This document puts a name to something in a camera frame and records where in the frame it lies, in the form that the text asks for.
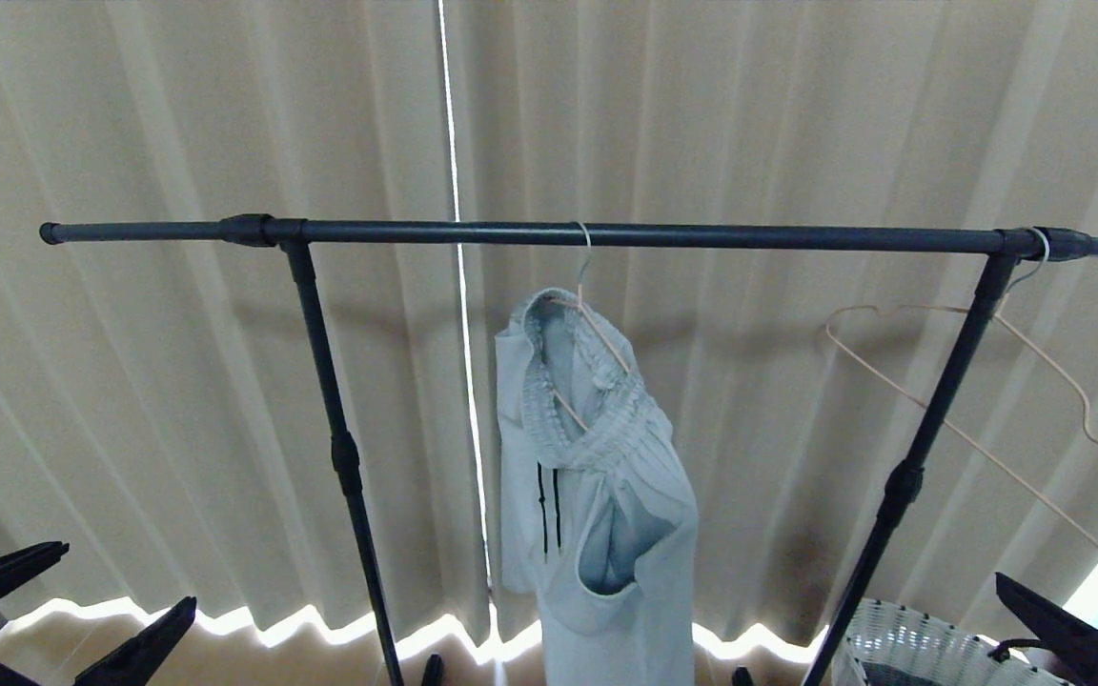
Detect black clothes rack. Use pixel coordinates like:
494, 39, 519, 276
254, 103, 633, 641
39, 213, 1098, 686

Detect white laundry basket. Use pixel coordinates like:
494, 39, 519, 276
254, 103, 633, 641
830, 598, 1070, 686

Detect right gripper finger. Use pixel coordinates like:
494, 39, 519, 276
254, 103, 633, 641
994, 571, 1098, 686

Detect beige curtain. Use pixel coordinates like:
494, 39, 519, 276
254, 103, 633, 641
0, 0, 1098, 670

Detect pale grey shorts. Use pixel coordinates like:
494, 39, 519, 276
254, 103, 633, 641
495, 288, 700, 686

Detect pink clothes hanger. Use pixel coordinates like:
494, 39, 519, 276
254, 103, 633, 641
824, 227, 1098, 571
541, 221, 633, 432

